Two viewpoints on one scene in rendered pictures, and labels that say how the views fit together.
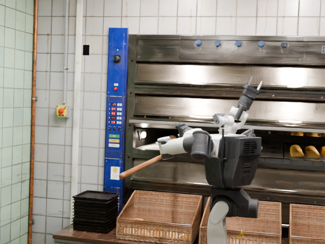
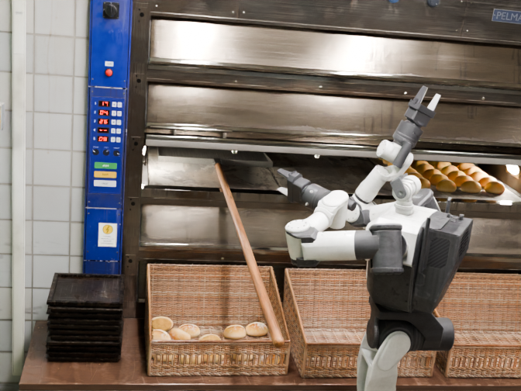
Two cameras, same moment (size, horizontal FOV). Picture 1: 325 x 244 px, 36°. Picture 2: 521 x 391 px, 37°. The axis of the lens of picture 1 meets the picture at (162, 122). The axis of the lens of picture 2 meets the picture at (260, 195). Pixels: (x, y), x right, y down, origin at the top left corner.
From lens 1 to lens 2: 1.51 m
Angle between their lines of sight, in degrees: 27
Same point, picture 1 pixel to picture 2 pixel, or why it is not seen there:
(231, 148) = (439, 251)
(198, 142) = (390, 248)
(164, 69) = (208, 36)
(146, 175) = (169, 237)
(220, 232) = (390, 381)
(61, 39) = not seen: outside the picture
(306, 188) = not seen: hidden behind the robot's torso
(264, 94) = (391, 89)
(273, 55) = (411, 20)
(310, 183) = not seen: hidden behind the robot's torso
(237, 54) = (350, 14)
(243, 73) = (357, 51)
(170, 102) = (219, 100)
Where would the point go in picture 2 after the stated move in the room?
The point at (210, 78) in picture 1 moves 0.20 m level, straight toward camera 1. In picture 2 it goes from (298, 57) to (315, 65)
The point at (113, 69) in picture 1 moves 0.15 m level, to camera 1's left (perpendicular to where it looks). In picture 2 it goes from (103, 32) to (63, 29)
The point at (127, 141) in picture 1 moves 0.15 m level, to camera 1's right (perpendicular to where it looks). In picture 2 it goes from (131, 173) to (166, 172)
